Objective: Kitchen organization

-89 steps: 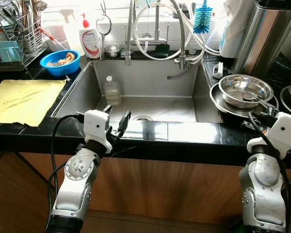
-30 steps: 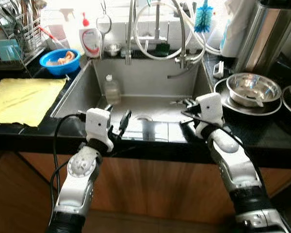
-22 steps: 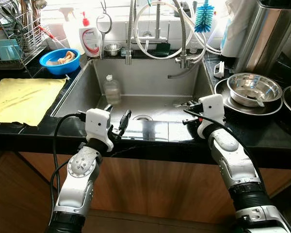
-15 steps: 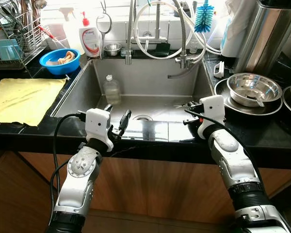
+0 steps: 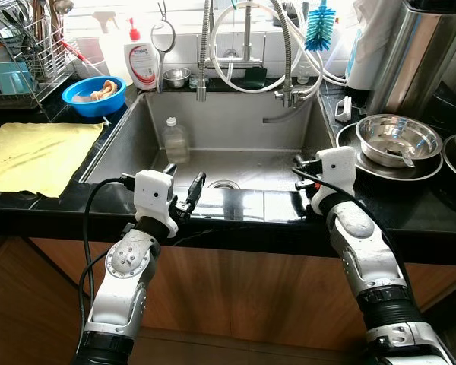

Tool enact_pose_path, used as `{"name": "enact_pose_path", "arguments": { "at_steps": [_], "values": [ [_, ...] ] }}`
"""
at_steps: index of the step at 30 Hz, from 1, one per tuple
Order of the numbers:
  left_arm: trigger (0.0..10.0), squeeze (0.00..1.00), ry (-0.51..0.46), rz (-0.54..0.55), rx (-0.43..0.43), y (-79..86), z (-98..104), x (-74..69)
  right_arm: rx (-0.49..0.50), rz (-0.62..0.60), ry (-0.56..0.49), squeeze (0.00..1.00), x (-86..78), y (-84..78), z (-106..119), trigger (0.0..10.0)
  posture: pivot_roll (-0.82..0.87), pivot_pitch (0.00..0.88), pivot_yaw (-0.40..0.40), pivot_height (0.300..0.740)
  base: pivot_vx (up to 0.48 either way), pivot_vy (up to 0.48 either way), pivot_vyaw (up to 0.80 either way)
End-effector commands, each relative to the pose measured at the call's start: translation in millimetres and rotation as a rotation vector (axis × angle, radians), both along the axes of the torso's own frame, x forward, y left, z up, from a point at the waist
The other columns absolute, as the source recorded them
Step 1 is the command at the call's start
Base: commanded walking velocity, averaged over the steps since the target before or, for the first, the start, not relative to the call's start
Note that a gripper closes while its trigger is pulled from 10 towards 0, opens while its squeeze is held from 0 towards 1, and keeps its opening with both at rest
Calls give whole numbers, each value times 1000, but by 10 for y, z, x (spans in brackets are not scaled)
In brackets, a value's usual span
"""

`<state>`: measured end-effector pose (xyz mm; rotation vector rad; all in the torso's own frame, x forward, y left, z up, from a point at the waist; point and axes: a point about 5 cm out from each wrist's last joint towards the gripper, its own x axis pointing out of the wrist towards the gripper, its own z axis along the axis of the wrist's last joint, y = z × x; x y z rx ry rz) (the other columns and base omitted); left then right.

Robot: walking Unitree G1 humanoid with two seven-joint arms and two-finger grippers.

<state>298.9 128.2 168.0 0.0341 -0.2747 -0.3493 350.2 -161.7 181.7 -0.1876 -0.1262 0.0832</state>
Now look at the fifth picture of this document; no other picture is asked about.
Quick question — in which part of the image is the steel knife block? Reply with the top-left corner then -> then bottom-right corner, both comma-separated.
365,0 -> 456,119

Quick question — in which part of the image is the white flexible hose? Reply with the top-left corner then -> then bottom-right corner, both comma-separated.
209,0 -> 347,96

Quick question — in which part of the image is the yellow cleaning cloth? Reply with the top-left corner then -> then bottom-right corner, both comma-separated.
0,122 -> 105,198

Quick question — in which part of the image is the dark green sponge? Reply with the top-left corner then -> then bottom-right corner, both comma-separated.
243,67 -> 268,88

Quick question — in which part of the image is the steel wire dish rack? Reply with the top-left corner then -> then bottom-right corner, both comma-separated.
0,0 -> 77,111

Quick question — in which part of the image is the white soap bottle red pump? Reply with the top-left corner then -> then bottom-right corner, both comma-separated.
124,17 -> 160,92

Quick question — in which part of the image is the stainless steel sink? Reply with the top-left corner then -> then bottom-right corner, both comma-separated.
80,91 -> 343,192

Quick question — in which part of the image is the small steel bowl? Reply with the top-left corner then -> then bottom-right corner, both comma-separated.
163,68 -> 192,89

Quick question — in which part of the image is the steel spring faucet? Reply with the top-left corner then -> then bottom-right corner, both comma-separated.
195,0 -> 324,122

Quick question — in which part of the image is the narrow brown wooden cabinet door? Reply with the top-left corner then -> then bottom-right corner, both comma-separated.
0,236 -> 92,365

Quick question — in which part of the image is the small white plastic holder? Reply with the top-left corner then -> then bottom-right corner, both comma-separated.
335,96 -> 353,122

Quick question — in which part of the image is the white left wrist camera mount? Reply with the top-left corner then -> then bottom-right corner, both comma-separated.
133,170 -> 177,229

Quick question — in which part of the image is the short steel spoon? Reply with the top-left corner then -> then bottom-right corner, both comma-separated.
399,148 -> 419,168

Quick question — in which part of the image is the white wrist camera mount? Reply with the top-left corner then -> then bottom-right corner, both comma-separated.
133,170 -> 177,229
310,147 -> 358,214

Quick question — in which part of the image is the steel wire strainer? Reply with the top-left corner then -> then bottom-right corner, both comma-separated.
150,0 -> 177,54

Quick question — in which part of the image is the wide brown wooden cabinet door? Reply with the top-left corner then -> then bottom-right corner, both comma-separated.
30,240 -> 456,352

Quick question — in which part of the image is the clear plastic bottle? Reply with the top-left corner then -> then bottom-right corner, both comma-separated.
161,116 -> 191,164

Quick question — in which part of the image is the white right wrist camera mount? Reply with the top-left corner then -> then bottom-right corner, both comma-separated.
310,147 -> 358,214

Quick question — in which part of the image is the blue plastic bowl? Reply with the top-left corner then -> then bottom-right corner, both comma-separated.
62,75 -> 127,118

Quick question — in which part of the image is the blue bottle brush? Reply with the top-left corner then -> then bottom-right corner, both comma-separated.
305,0 -> 337,52

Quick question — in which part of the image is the red thin handle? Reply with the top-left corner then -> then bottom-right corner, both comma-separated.
61,40 -> 92,66

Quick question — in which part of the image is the white jug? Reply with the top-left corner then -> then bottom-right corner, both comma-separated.
344,0 -> 411,92

